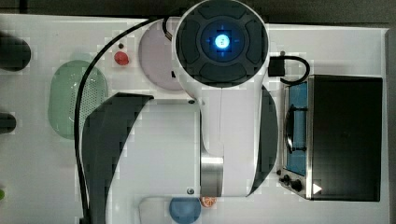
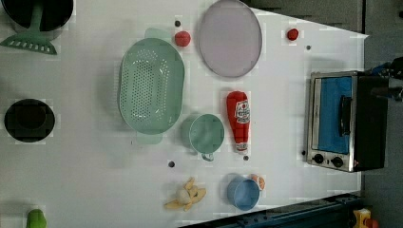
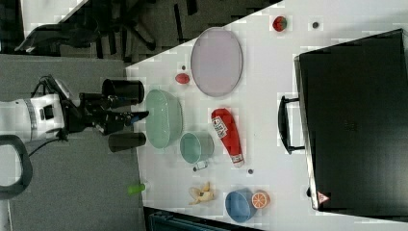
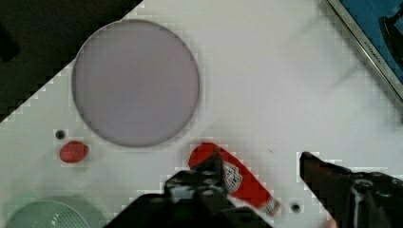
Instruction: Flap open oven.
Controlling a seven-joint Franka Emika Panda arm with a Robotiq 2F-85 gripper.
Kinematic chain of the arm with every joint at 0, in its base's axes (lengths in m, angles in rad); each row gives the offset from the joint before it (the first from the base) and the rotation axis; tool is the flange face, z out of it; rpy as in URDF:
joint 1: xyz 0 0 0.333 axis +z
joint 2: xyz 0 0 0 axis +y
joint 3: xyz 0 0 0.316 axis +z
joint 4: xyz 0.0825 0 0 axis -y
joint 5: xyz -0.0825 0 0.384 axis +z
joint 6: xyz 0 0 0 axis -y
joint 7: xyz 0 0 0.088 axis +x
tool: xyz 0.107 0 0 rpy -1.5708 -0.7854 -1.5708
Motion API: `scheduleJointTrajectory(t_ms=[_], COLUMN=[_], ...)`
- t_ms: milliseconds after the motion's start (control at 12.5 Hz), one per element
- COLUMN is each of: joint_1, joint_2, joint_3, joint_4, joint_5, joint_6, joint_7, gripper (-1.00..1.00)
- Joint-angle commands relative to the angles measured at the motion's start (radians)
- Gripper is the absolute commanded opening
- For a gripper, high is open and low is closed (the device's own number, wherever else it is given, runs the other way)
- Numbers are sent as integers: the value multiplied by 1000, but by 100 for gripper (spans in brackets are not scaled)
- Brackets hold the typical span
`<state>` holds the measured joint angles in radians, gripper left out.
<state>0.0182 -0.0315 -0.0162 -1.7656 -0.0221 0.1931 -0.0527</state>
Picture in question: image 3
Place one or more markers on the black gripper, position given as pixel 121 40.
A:
pixel 95 110

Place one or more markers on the black oven door handle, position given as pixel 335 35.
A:
pixel 284 126

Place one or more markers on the black toaster oven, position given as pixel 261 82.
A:
pixel 353 102

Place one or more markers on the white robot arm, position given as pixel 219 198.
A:
pixel 47 118

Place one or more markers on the black utensil holder cup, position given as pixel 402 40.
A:
pixel 123 88

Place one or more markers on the black cylinder cup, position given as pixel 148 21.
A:
pixel 125 141

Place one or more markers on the green perforated colander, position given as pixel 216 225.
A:
pixel 164 124

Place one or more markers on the red toy tomato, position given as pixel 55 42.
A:
pixel 182 78

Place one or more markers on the green toy pepper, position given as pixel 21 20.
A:
pixel 136 188

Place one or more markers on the black office chair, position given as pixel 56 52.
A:
pixel 93 20

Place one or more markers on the green mug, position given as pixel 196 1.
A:
pixel 196 149

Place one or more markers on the red ketchup bottle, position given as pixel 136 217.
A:
pixel 226 128

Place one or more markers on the lilac round plate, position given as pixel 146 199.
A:
pixel 216 62

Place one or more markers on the peeled toy banana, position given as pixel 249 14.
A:
pixel 204 194

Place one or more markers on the blue cup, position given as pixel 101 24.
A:
pixel 238 205

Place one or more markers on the orange half slice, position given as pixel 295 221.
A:
pixel 260 199

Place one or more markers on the red toy strawberry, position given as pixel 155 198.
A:
pixel 280 23

